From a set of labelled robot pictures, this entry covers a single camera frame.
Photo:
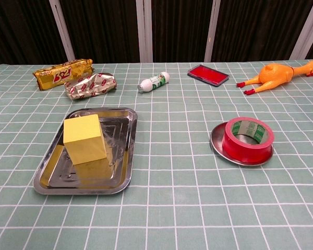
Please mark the orange rubber chicken toy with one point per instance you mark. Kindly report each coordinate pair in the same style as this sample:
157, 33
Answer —
274, 74

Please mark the red ink pad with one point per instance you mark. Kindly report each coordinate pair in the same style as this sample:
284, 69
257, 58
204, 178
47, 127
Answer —
207, 74

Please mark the white frame post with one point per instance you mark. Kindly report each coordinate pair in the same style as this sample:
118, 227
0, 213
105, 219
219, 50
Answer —
61, 28
144, 31
303, 34
212, 31

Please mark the gold biscuit pack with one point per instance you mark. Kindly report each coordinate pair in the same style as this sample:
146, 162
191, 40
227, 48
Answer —
57, 76

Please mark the black curtain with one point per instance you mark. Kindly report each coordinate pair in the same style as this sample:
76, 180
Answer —
107, 28

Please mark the yellow cube block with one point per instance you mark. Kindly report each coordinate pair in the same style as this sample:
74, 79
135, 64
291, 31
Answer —
83, 135

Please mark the red tape roll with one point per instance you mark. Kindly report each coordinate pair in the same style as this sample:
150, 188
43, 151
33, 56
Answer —
240, 152

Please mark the round steel plate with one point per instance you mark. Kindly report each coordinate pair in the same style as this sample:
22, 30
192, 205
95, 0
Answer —
216, 140

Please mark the green checkered tablecloth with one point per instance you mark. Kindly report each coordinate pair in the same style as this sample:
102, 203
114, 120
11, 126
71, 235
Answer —
172, 208

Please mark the small white green bottle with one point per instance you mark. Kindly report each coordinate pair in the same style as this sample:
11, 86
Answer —
154, 82

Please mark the rectangular steel tray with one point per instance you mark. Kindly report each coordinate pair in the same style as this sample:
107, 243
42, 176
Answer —
121, 156

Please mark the silver red snack wrapper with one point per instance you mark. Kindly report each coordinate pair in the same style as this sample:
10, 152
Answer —
90, 87

